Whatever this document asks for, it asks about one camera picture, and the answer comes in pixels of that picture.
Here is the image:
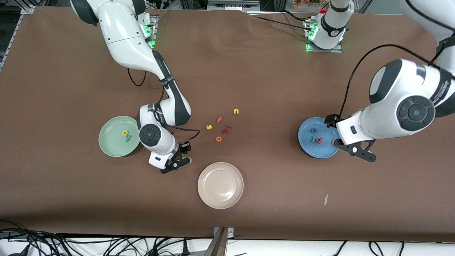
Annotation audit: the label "blue plate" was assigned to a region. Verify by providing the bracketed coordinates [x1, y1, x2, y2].
[298, 117, 340, 159]

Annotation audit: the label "beige plate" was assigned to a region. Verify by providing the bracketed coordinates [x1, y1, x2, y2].
[197, 162, 244, 209]

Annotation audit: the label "light green plate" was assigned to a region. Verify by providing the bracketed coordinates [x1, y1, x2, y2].
[98, 116, 142, 158]

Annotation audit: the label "brown table cover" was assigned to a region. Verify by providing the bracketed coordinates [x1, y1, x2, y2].
[0, 6, 455, 243]

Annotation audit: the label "orange dried flowers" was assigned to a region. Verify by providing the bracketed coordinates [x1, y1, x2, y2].
[293, 0, 320, 9]

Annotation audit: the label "grey metal device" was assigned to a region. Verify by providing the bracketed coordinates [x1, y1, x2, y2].
[207, 0, 261, 10]

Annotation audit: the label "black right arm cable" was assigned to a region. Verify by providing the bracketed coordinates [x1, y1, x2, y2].
[127, 68, 200, 143]

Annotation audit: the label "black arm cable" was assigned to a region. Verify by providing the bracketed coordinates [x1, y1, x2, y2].
[339, 0, 455, 119]
[127, 68, 200, 143]

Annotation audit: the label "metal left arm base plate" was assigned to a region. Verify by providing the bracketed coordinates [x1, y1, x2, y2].
[305, 20, 344, 53]

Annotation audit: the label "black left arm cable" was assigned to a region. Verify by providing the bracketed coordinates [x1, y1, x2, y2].
[339, 0, 455, 119]

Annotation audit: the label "metal table clamp bracket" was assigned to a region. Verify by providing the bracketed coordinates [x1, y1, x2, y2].
[213, 227, 234, 256]

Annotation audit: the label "black cable on table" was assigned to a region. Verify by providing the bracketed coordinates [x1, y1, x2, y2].
[247, 11, 314, 32]

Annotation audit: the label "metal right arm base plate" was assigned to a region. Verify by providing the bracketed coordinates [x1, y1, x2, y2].
[144, 14, 157, 49]

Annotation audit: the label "aluminium frame structure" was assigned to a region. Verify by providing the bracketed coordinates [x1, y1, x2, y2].
[180, 0, 289, 12]

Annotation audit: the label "perforated aluminium side rail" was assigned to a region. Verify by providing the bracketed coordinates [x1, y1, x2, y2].
[0, 4, 36, 70]

